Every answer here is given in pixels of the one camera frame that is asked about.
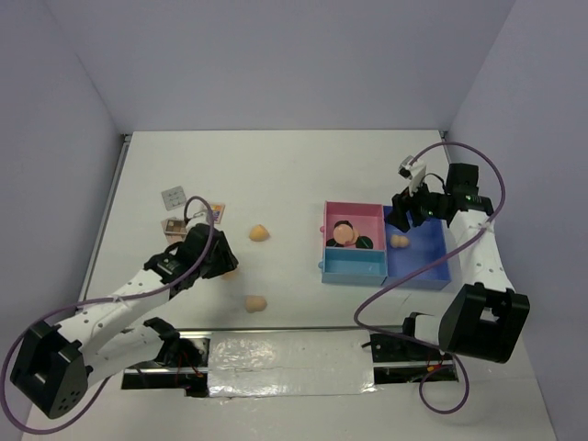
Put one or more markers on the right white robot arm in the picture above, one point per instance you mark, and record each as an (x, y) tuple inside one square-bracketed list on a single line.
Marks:
[(487, 315)]

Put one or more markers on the orange teardrop sponge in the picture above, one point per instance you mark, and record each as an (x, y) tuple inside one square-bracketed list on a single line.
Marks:
[(259, 233)]

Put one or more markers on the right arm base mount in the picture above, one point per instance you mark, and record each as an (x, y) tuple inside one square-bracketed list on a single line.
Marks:
[(396, 361)]

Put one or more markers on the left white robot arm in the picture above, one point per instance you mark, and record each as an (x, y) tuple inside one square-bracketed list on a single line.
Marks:
[(57, 364)]

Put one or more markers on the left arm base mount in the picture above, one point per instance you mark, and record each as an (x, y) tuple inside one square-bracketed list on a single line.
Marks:
[(182, 363)]

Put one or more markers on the green puff top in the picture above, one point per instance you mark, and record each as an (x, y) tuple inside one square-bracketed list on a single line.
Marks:
[(343, 224)]

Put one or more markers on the light blue drawer box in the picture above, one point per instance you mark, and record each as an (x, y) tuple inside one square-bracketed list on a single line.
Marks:
[(351, 266)]

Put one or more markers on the peach puff with ribbon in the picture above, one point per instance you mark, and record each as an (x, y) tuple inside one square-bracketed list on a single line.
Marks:
[(345, 236)]

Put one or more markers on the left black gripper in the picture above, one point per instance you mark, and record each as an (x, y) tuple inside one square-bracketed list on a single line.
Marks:
[(227, 260)]

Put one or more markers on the gourd sponge front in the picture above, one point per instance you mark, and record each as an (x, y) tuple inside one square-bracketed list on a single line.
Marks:
[(254, 304)]

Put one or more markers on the colourful glitter eyeshadow palette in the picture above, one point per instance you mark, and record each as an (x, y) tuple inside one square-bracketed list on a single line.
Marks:
[(217, 211)]

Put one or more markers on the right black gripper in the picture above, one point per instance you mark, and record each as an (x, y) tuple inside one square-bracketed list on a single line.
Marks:
[(401, 204)]

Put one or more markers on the gourd sponge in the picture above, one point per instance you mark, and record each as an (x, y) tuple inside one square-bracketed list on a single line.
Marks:
[(254, 304), (230, 275), (399, 241)]

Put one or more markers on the silver foil tape sheet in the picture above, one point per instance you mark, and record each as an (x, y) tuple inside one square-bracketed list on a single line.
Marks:
[(296, 363)]

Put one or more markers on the brown eyeshadow palette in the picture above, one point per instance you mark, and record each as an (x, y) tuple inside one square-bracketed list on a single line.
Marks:
[(174, 227)]

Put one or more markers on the pink drawer box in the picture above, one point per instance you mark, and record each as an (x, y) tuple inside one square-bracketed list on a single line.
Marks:
[(366, 218)]

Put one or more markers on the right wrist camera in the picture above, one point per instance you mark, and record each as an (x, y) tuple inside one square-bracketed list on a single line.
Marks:
[(414, 171)]

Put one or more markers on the silver grey eyeshadow palette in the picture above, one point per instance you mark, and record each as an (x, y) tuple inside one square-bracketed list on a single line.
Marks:
[(174, 198)]

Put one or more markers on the aluminium rail left edge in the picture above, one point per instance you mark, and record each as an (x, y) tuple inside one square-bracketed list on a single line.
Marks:
[(126, 140)]

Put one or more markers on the green puff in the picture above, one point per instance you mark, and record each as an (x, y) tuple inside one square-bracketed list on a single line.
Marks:
[(343, 224), (364, 242), (333, 243)]

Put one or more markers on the purple-blue organizer tray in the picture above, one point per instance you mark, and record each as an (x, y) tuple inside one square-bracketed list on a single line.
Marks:
[(427, 245)]

